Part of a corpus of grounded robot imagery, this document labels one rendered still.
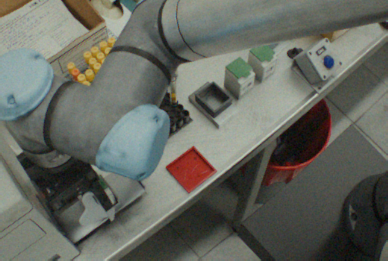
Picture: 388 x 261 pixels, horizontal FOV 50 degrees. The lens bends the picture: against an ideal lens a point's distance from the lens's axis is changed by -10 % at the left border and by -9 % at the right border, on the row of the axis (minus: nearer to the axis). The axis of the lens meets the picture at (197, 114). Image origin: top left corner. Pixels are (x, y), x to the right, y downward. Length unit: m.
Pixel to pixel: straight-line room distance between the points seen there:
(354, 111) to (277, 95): 1.14
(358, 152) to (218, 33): 0.49
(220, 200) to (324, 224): 1.03
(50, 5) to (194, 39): 0.68
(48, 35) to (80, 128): 0.60
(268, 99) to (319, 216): 0.29
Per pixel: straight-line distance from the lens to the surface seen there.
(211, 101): 0.90
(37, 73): 0.44
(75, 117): 0.43
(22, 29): 1.04
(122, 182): 0.80
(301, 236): 0.75
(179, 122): 0.86
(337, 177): 0.79
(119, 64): 0.45
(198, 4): 0.41
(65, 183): 0.62
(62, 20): 1.02
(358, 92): 2.12
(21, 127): 0.46
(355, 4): 0.33
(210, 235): 1.71
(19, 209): 0.57
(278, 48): 1.00
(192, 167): 0.84
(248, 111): 0.91
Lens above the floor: 1.65
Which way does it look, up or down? 59 degrees down
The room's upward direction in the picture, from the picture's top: straight up
